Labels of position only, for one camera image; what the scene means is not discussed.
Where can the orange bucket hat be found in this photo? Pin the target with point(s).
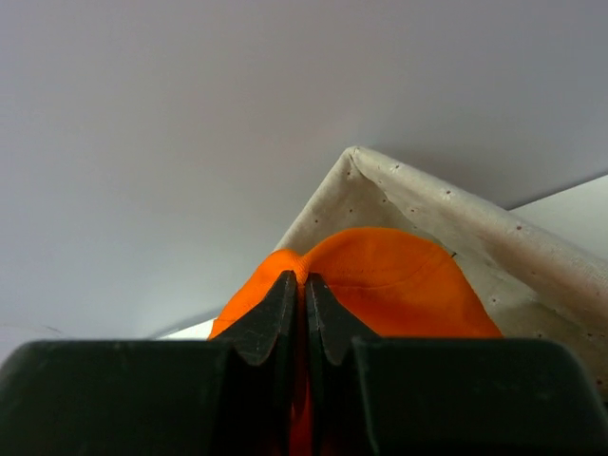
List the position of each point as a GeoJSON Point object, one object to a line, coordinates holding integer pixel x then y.
{"type": "Point", "coordinates": [394, 282]}

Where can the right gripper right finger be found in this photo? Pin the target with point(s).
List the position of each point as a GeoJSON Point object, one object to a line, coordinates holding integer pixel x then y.
{"type": "Point", "coordinates": [338, 411]}

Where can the wicker basket with liner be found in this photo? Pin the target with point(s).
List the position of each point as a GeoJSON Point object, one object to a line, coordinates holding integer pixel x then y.
{"type": "Point", "coordinates": [530, 281]}

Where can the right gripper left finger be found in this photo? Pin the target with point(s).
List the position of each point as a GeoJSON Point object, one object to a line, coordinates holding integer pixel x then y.
{"type": "Point", "coordinates": [258, 377]}

